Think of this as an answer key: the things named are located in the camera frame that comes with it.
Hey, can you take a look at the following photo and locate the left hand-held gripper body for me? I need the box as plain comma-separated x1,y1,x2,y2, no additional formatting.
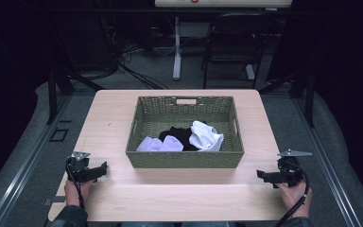
65,150,93,183

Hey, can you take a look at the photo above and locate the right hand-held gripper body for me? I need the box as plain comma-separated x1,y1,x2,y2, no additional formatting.
275,148,313,189

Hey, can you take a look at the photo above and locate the person's left hand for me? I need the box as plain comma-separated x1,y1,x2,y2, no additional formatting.
63,179,95,207

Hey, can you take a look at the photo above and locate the person's right hand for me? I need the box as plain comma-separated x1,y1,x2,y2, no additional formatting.
277,182,313,219

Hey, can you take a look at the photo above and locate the black floor plate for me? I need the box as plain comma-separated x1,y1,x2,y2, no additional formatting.
49,127,70,143

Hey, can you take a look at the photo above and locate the lavender cloth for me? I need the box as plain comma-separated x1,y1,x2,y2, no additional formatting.
159,134,184,152
135,135,164,152

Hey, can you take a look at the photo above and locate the white cloth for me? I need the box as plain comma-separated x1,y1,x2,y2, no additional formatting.
188,120,225,152

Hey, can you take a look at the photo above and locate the black metal stand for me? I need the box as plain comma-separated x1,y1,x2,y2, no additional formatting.
46,66,106,126
258,67,317,129

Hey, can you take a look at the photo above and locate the black cloth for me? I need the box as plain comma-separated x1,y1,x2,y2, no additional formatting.
158,126,200,152

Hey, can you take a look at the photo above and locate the green woven basket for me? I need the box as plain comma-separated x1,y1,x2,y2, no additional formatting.
125,96,245,169

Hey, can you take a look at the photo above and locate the black folding chair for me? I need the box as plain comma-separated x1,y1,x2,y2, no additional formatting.
200,11,278,90

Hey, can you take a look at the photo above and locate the white desk with legs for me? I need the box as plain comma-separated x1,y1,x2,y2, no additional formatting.
153,0,293,81

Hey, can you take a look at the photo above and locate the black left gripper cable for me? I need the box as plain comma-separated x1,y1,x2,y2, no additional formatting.
65,157,87,210

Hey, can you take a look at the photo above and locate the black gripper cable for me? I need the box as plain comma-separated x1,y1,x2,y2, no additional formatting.
65,157,87,210
274,160,311,227

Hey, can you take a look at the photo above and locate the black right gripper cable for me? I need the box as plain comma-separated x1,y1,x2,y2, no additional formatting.
274,160,311,227

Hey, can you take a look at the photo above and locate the bundle of floor cables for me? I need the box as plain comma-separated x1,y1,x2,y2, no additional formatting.
98,13,171,91

